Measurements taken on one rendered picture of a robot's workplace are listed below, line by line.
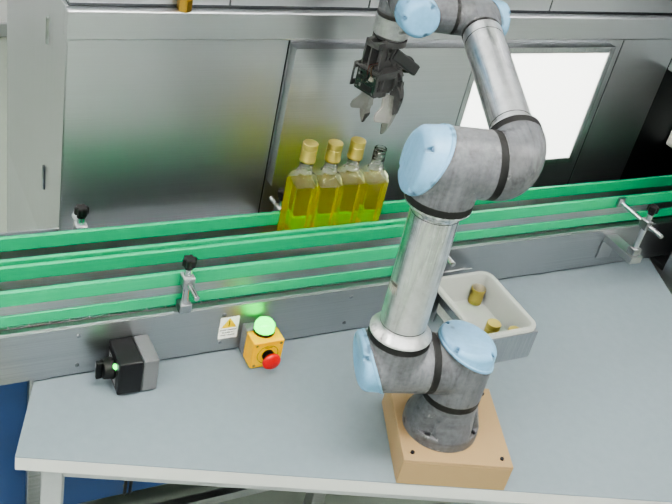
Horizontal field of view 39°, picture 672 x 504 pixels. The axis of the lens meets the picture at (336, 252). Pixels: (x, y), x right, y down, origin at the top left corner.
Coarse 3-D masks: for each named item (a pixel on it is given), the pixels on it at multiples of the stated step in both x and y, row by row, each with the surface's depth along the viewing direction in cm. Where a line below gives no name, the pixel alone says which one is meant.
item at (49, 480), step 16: (48, 480) 179; (128, 480) 181; (144, 480) 182; (160, 480) 182; (176, 480) 183; (48, 496) 181; (368, 496) 190; (384, 496) 190; (400, 496) 191; (416, 496) 191
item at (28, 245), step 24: (528, 192) 244; (552, 192) 249; (576, 192) 253; (600, 192) 258; (624, 192) 263; (648, 192) 268; (240, 216) 207; (264, 216) 210; (384, 216) 227; (0, 240) 184; (24, 240) 186; (48, 240) 189; (72, 240) 191; (96, 240) 194; (120, 240) 197; (144, 240) 200; (168, 240) 203
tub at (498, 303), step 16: (480, 272) 230; (448, 288) 228; (464, 288) 230; (496, 288) 228; (448, 304) 218; (464, 304) 231; (480, 304) 232; (496, 304) 228; (512, 304) 223; (464, 320) 213; (480, 320) 227; (512, 320) 224; (528, 320) 219; (496, 336) 211
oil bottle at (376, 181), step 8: (368, 168) 210; (368, 176) 209; (376, 176) 209; (384, 176) 210; (368, 184) 210; (376, 184) 210; (384, 184) 211; (368, 192) 211; (376, 192) 212; (384, 192) 213; (368, 200) 212; (376, 200) 213; (360, 208) 213; (368, 208) 214; (376, 208) 215; (360, 216) 214; (368, 216) 215; (376, 216) 216
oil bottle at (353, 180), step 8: (344, 168) 208; (344, 176) 207; (352, 176) 207; (360, 176) 208; (344, 184) 207; (352, 184) 208; (360, 184) 209; (344, 192) 208; (352, 192) 209; (360, 192) 210; (344, 200) 210; (352, 200) 211; (360, 200) 212; (344, 208) 211; (352, 208) 212; (336, 216) 212; (344, 216) 213; (352, 216) 214; (336, 224) 213
